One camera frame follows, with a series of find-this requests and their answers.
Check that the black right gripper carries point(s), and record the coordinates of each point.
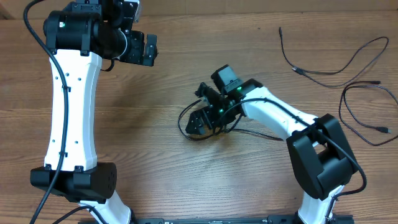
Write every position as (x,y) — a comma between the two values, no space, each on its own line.
(197,118)

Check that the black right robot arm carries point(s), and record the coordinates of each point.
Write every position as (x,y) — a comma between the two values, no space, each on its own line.
(321,157)

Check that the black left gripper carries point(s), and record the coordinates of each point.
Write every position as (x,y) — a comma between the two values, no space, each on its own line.
(135,55)

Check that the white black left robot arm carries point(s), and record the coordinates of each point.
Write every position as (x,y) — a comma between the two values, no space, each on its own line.
(78,39)

